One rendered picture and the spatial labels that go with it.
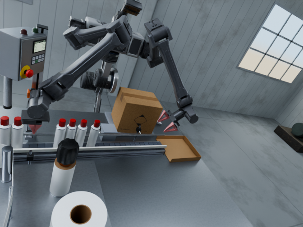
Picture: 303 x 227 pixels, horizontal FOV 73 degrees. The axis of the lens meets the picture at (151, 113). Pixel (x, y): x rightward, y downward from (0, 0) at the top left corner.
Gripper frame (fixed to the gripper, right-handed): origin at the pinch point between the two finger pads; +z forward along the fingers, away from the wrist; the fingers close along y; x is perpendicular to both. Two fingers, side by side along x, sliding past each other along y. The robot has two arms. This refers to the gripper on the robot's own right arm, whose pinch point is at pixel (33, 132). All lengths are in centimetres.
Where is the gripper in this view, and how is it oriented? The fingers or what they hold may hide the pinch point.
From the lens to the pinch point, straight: 102.6
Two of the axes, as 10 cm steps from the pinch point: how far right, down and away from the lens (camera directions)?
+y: 8.4, 0.7, 5.4
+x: -4.1, -5.7, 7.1
